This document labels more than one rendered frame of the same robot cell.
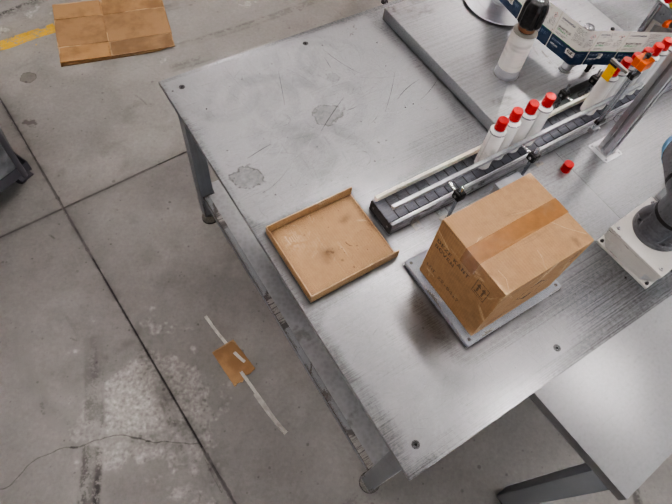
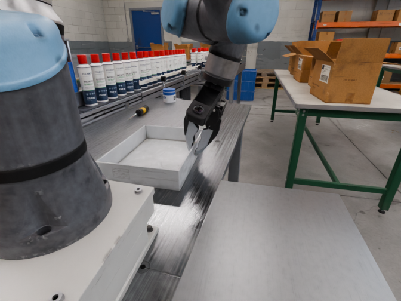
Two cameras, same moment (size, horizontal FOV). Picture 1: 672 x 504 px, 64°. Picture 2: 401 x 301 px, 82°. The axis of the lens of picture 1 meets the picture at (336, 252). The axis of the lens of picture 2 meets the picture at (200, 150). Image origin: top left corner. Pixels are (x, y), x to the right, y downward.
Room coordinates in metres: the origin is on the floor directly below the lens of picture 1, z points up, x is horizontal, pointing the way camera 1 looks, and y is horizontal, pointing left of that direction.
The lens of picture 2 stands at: (0.68, -0.97, 1.12)
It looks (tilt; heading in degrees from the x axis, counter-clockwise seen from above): 25 degrees down; 327
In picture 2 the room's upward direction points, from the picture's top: straight up
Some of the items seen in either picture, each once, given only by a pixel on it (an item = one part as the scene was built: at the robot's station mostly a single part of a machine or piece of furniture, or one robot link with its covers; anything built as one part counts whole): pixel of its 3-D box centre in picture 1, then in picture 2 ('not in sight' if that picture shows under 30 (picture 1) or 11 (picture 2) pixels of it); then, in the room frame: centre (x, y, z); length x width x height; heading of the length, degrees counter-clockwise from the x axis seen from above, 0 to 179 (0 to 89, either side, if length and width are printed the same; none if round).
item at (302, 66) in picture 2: not in sight; (312, 61); (2.15, -3.25, 0.97); 0.45 x 0.38 x 0.37; 47
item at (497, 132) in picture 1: (492, 143); not in sight; (1.17, -0.41, 0.98); 0.05 x 0.05 x 0.20
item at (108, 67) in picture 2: not in sight; (109, 76); (1.87, -1.22, 0.98); 0.05 x 0.05 x 0.20
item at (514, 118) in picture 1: (506, 133); not in sight; (1.22, -0.46, 0.98); 0.05 x 0.05 x 0.20
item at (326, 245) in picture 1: (332, 241); not in sight; (0.80, 0.02, 0.85); 0.30 x 0.26 x 0.04; 131
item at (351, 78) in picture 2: not in sight; (345, 70); (1.52, -2.66, 0.97); 0.51 x 0.39 x 0.37; 50
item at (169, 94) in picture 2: not in sight; (169, 95); (1.86, -1.53, 0.86); 0.07 x 0.07 x 0.07
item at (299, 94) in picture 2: not in sight; (313, 117); (2.06, -3.33, 0.39); 2.20 x 0.80 x 0.78; 135
